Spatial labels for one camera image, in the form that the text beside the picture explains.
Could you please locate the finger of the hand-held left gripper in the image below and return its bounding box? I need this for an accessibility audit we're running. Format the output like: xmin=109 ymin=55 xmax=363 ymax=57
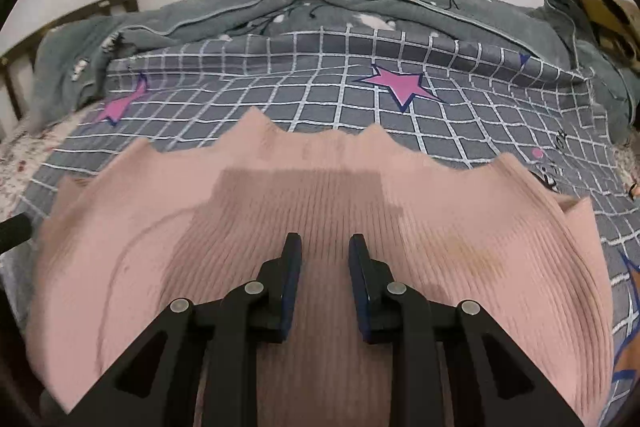
xmin=0 ymin=214 xmax=32 ymax=253

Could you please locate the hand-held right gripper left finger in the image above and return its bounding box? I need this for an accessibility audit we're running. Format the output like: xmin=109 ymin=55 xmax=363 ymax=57
xmin=65 ymin=232 xmax=303 ymax=427

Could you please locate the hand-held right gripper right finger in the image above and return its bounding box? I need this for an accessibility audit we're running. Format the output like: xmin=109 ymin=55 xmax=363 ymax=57
xmin=349 ymin=233 xmax=584 ymax=427

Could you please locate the pink knit sweater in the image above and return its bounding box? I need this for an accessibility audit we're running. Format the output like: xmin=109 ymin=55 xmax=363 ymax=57
xmin=25 ymin=107 xmax=616 ymax=427

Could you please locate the brown clothes pile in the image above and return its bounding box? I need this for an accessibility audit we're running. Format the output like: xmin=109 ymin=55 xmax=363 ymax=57
xmin=570 ymin=0 xmax=640 ymax=72

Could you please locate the floral bed sheet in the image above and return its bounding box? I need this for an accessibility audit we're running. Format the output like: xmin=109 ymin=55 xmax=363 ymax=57
xmin=0 ymin=114 xmax=76 ymax=218

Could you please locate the grey checkered star bed sheet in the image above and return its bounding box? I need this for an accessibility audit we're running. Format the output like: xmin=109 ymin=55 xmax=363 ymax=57
xmin=0 ymin=29 xmax=640 ymax=388

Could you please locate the dark wooden bed headboard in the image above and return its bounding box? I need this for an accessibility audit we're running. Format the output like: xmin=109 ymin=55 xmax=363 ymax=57
xmin=0 ymin=0 xmax=138 ymax=132

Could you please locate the grey fleece blanket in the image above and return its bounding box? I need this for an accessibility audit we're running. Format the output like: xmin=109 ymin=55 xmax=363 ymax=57
xmin=30 ymin=0 xmax=640 ymax=142

